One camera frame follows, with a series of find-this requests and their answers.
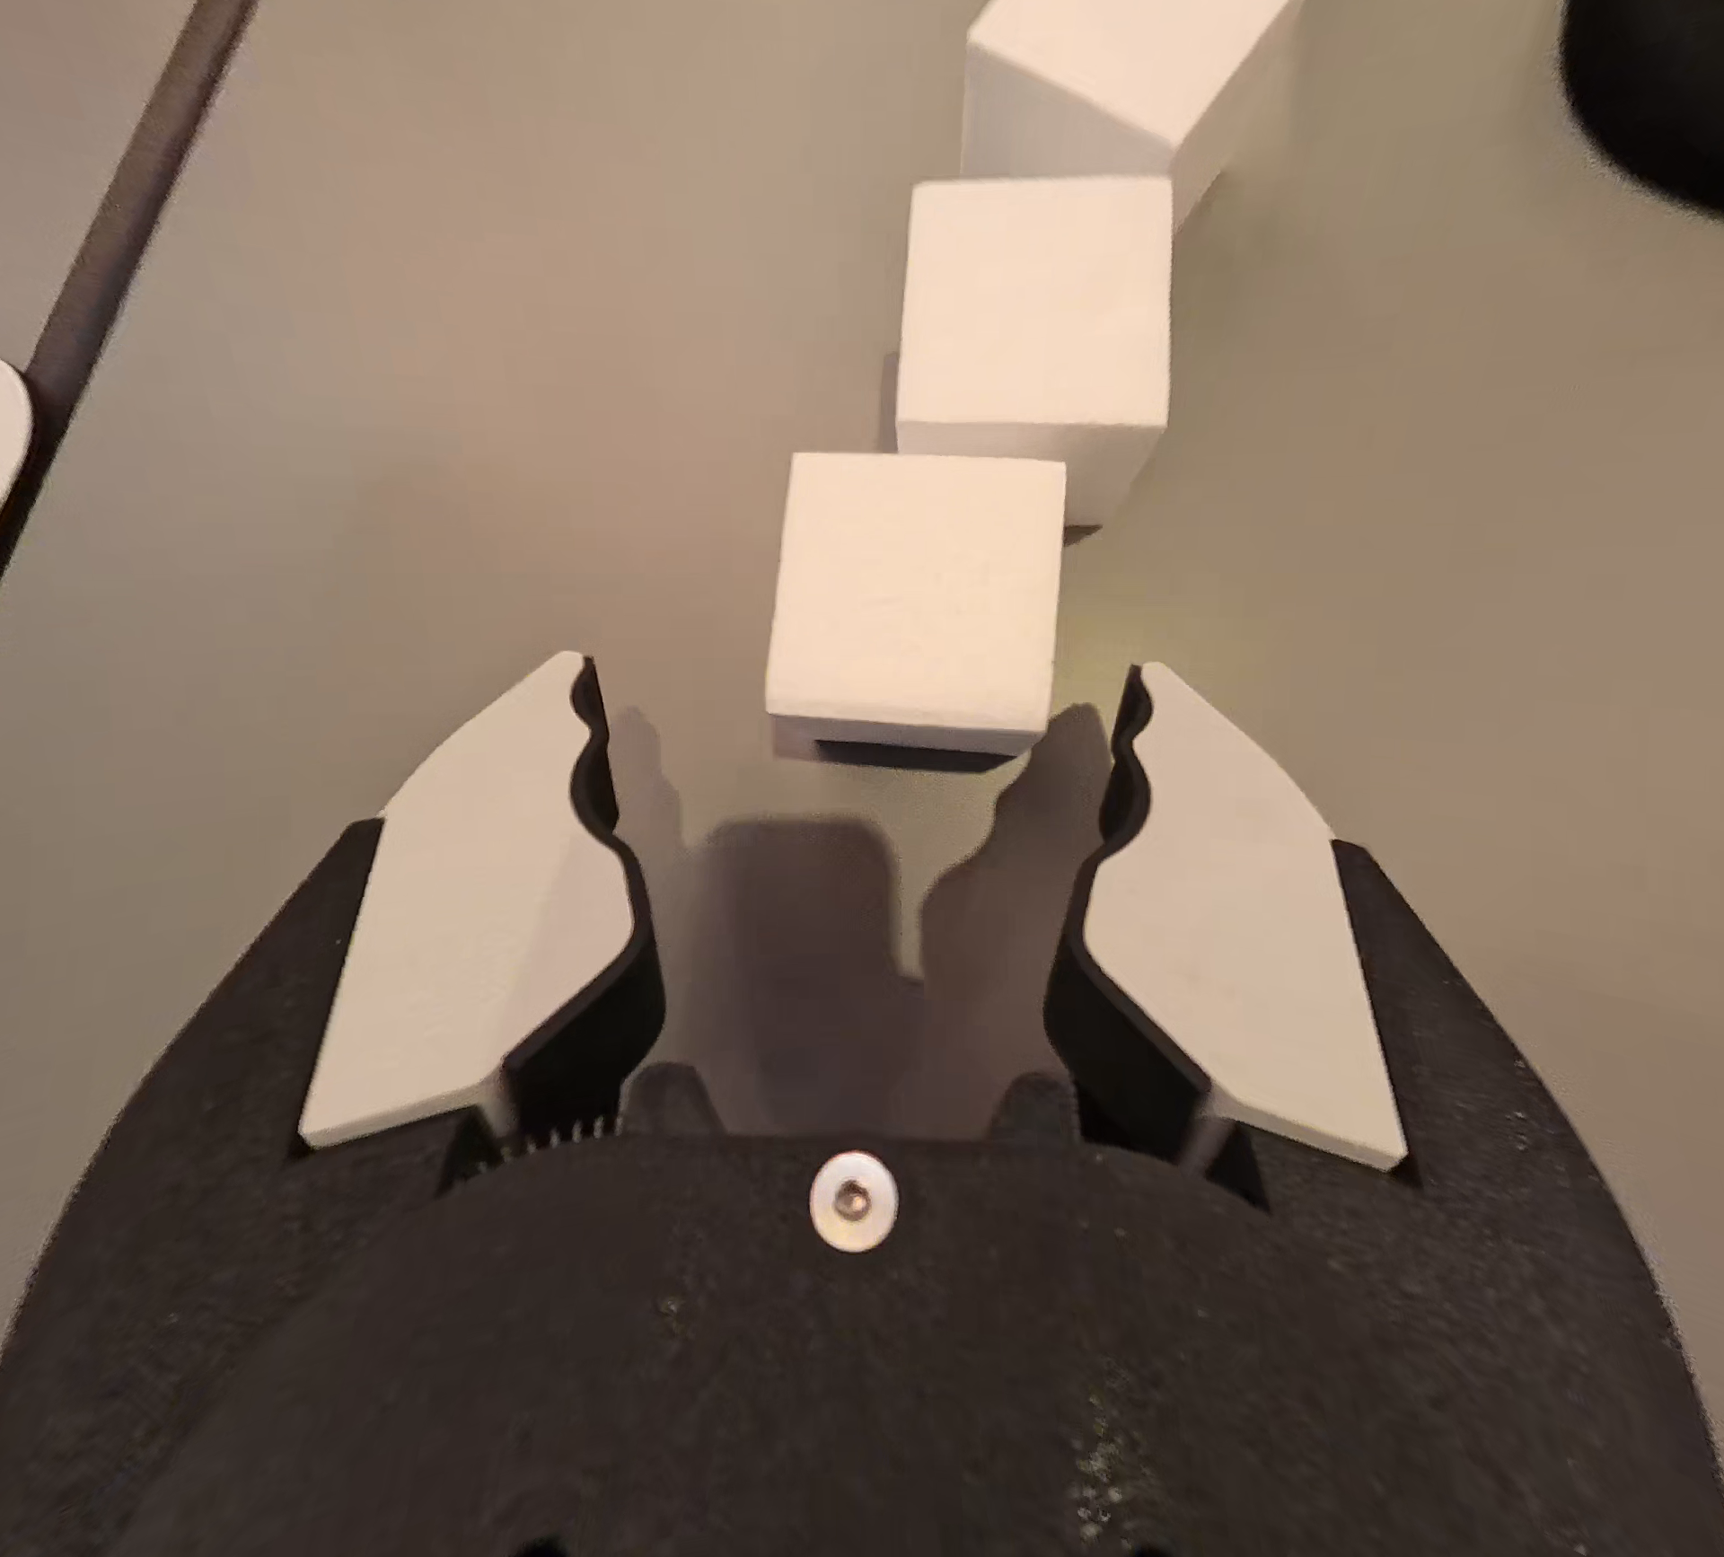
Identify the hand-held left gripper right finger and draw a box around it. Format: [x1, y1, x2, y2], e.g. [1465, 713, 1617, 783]
[1043, 661, 1411, 1182]

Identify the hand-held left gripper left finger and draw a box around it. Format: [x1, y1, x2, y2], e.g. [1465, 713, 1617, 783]
[296, 650, 667, 1182]

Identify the white hard foam cube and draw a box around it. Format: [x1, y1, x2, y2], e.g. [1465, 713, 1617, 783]
[894, 176, 1175, 528]
[764, 453, 1070, 765]
[960, 0, 1330, 232]

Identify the black padded wrist rest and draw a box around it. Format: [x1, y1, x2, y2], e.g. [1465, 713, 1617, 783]
[1556, 0, 1724, 212]

